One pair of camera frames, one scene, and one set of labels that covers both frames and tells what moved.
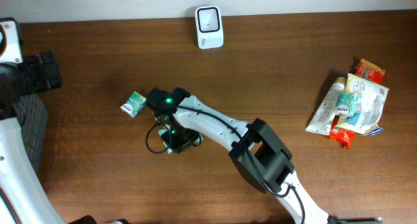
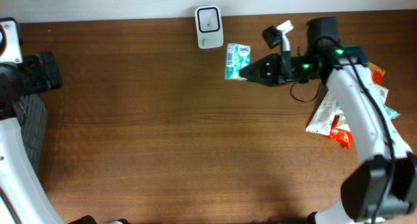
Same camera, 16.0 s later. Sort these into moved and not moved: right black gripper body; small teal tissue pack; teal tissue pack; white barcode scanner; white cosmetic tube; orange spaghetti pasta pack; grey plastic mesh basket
Moved: right black gripper body; teal tissue pack; small teal tissue pack
Not moved: grey plastic mesh basket; orange spaghetti pasta pack; white barcode scanner; white cosmetic tube
